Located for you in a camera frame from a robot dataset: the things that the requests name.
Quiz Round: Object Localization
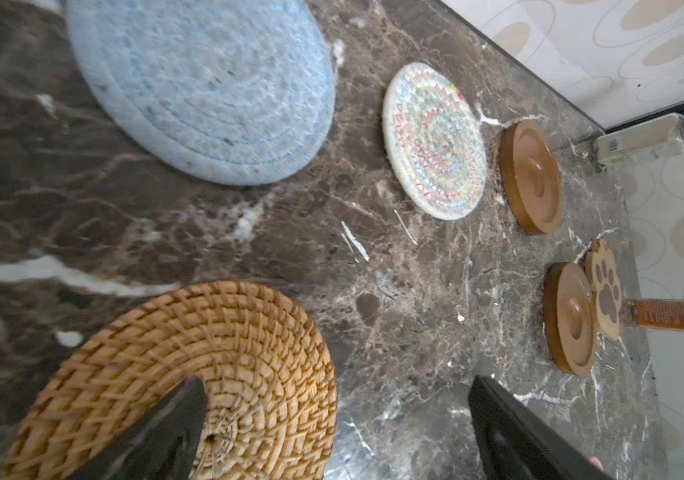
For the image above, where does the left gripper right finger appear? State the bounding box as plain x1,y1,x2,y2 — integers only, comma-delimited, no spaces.
469,376,609,479

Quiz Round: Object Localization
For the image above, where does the paw shaped wooden coaster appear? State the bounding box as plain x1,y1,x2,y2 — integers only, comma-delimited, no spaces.
584,239,623,341

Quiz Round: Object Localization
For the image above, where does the brown wooden round coaster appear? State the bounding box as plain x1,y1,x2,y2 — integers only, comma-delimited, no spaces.
499,120,563,235

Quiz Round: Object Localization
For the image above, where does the light blue fabric coaster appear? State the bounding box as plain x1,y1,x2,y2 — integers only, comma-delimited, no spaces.
65,1,336,186

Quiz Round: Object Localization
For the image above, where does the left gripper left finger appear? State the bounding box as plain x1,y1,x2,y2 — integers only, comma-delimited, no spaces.
68,376,208,480

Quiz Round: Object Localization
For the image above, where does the white multicolour woven coaster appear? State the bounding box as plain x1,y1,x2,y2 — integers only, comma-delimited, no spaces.
382,62,489,221

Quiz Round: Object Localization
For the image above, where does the clear bottle black cap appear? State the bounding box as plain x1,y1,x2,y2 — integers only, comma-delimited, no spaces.
595,113,684,171

